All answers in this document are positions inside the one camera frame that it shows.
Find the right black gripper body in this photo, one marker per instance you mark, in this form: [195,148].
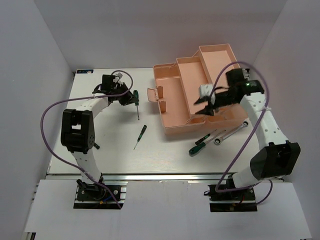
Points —
[224,98]

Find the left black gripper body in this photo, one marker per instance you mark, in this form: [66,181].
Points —
[120,89]

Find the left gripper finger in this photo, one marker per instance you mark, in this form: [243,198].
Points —
[129,95]
[124,102]

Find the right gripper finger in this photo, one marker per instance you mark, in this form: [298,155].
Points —
[207,110]
[202,100]

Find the large green screwdriver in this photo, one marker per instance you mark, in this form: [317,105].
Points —
[197,148]
[136,95]

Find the small green precision screwdriver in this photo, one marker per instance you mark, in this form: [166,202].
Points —
[140,135]

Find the silver ratchet wrench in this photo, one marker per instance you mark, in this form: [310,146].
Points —
[217,141]

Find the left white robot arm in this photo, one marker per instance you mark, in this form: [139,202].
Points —
[78,130]

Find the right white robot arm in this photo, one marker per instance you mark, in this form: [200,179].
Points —
[277,156]

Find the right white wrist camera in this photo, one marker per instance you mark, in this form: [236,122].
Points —
[207,90]

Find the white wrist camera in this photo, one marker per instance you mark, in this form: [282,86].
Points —
[118,77]
[207,90]

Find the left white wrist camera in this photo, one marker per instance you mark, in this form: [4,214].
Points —
[118,77]

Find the aluminium table rail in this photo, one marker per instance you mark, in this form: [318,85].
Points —
[141,177]

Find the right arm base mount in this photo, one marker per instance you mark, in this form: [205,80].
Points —
[231,202]

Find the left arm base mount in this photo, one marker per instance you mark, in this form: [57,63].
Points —
[90,196]

